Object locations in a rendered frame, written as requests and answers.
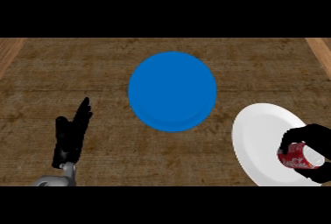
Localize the red soda can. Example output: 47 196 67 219
276 142 327 170

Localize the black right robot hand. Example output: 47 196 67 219
276 122 331 185

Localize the blue plate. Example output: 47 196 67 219
127 51 219 133

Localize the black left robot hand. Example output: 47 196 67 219
50 96 95 170

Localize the white plate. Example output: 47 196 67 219
232 102 324 187

